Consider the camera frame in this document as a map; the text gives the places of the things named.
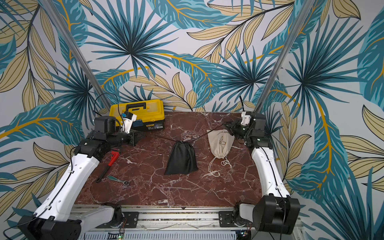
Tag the aluminium front rail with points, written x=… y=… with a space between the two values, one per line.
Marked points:
x=183 y=223

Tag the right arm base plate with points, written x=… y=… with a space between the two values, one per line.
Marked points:
x=227 y=219

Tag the black drawstring bag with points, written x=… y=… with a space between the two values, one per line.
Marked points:
x=182 y=159

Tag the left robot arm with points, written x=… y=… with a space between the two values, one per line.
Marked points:
x=52 y=220

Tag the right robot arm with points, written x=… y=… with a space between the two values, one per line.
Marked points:
x=276 y=212

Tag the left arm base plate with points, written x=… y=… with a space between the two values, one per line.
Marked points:
x=126 y=220

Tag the beige drawstring bag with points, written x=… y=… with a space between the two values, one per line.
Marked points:
x=221 y=142

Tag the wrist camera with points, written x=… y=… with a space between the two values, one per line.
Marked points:
x=128 y=119
x=246 y=118

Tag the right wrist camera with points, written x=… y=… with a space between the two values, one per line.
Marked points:
x=246 y=118

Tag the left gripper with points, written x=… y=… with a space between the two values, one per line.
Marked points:
x=134 y=139

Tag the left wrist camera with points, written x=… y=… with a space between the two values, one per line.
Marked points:
x=128 y=119

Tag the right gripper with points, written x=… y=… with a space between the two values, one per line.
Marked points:
x=233 y=129

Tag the yellow black toolbox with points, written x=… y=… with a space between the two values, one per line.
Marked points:
x=150 y=114

